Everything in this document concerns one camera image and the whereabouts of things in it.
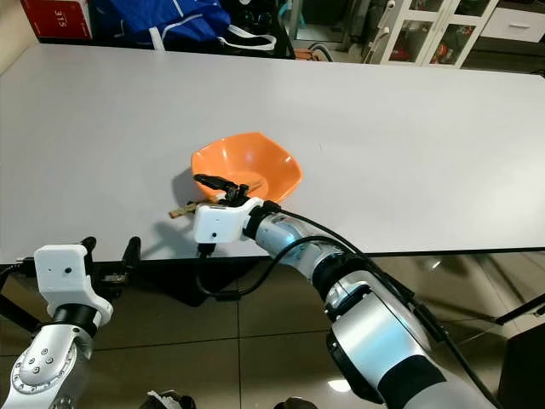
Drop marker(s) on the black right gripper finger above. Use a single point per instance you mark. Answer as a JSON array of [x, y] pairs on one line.
[[227, 194], [215, 181]]

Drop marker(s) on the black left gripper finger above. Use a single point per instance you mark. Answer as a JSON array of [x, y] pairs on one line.
[[132, 254], [88, 244]]

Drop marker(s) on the orange plastic bowl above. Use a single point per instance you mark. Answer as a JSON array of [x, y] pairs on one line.
[[255, 156]]

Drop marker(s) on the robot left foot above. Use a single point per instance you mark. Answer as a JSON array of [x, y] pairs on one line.
[[166, 400]]

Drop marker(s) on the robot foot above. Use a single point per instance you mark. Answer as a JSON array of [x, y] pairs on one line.
[[298, 404], [166, 400]]

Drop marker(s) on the black bag with white trim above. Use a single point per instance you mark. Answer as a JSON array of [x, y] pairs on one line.
[[251, 40]]

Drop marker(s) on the blue fabric bag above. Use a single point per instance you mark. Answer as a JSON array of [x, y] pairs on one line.
[[157, 17]]

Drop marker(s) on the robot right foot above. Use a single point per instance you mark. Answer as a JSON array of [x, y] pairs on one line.
[[298, 404]]

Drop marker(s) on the red box with white print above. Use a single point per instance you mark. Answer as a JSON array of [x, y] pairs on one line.
[[58, 19]]

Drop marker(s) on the black metal table leg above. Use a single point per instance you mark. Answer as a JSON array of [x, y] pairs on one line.
[[524, 308]]

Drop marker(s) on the white glass door cabinet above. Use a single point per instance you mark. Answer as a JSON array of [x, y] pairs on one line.
[[511, 24]]

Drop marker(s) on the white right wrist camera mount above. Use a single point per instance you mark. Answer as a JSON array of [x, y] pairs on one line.
[[217, 221]]

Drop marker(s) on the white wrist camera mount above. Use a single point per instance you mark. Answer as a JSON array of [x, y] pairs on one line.
[[64, 273], [217, 221]]

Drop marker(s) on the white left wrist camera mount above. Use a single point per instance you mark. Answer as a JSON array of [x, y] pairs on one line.
[[64, 273]]

